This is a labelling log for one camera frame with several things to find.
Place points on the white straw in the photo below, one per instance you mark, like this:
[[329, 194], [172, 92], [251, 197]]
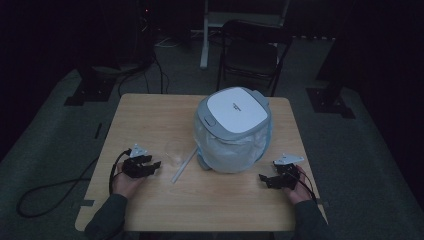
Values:
[[183, 165]]

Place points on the small black floor strip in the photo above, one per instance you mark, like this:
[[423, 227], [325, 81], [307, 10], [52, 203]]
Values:
[[98, 131]]

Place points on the clear plastic cup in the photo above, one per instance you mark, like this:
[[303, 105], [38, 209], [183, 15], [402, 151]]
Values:
[[175, 155]]

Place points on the black folding chair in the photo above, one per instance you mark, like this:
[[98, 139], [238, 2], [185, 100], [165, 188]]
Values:
[[253, 56]]

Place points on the person's left hand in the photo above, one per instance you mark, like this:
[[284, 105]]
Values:
[[125, 185]]

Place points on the white plastic trash bag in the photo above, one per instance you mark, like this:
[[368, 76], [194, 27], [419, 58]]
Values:
[[230, 153]]

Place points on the person's right hand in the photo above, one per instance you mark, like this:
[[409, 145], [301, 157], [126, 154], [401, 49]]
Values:
[[300, 195]]

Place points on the grey white lidded trash can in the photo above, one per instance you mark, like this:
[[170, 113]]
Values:
[[236, 110]]

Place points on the black stand base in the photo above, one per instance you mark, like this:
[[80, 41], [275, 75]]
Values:
[[93, 90], [328, 101]]

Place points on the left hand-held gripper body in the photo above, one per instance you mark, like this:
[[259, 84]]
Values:
[[134, 166]]

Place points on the white metal stand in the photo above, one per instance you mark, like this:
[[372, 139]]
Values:
[[204, 50]]

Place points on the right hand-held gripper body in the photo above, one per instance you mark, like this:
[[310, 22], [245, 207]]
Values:
[[287, 175]]

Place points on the grey tape piece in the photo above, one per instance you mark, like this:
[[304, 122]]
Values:
[[321, 201], [85, 203]]

